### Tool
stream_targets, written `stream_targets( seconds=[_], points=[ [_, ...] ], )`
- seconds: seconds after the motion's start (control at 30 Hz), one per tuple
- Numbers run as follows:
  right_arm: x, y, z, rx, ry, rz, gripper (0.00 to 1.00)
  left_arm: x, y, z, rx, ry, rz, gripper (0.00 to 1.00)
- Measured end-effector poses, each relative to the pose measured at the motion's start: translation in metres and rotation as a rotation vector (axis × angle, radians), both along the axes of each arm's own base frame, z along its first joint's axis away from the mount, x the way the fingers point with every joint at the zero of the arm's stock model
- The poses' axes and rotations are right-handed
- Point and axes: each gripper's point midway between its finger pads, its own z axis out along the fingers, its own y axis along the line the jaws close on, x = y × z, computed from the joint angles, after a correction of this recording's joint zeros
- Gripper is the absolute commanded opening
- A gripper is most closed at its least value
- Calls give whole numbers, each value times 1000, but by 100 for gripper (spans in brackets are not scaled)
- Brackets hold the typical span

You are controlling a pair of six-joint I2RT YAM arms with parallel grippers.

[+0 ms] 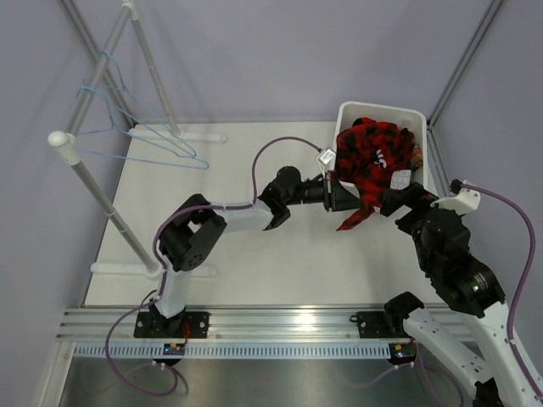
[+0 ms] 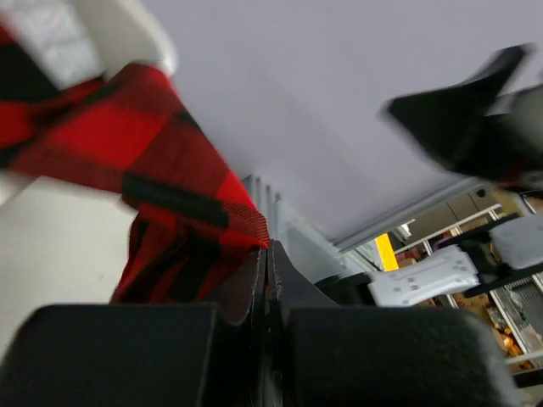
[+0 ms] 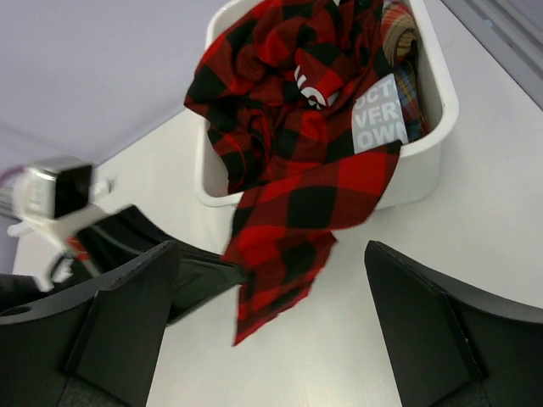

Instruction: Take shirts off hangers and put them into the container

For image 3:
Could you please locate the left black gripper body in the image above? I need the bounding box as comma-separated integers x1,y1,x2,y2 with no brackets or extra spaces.
47,231,106,293

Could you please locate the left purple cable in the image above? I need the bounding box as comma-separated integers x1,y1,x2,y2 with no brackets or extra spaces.
0,164,29,187

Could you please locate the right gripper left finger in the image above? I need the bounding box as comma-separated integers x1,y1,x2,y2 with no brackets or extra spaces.
1,242,179,406

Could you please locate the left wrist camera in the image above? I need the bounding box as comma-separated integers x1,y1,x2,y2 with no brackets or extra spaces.
8,155,115,292

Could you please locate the white plastic bin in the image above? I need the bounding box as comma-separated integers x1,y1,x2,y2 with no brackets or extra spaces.
193,0,462,211

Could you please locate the brown plaid shirt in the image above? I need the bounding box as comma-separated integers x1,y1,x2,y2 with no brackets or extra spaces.
381,1,428,142

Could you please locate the red black plaid shirt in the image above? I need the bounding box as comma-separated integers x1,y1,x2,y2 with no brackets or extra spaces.
185,1,400,342

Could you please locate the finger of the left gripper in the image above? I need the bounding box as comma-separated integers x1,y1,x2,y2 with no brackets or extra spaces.
78,205,170,273
167,249,246,325

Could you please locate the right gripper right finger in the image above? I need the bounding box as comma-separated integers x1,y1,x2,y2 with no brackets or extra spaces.
364,241,542,406

